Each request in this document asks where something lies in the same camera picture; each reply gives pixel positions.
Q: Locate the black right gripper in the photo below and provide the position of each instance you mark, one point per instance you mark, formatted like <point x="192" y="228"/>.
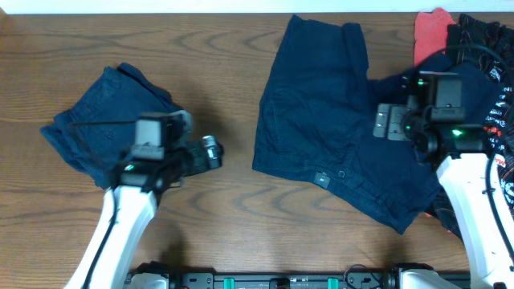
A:
<point x="393" y="126"/>

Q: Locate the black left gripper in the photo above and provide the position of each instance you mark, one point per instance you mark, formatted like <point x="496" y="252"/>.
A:
<point x="197" y="151"/>

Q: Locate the dark navy shorts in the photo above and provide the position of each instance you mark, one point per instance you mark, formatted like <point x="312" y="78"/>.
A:
<point x="316" y="119"/>

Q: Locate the navy blue garment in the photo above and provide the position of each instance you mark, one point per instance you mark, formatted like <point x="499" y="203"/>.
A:
<point x="91" y="135"/>

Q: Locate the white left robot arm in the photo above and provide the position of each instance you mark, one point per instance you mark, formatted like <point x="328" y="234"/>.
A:
<point x="131" y="202"/>

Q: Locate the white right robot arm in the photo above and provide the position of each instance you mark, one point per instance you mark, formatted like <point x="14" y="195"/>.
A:
<point x="465" y="165"/>

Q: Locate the red orange cloth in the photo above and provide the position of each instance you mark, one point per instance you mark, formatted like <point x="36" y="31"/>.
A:
<point x="430" y="33"/>

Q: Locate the black printed garment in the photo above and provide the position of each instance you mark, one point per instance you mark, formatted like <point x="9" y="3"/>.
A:
<point x="488" y="46"/>

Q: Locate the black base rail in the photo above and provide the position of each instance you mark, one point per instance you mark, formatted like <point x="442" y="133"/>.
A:
<point x="159" y="275"/>

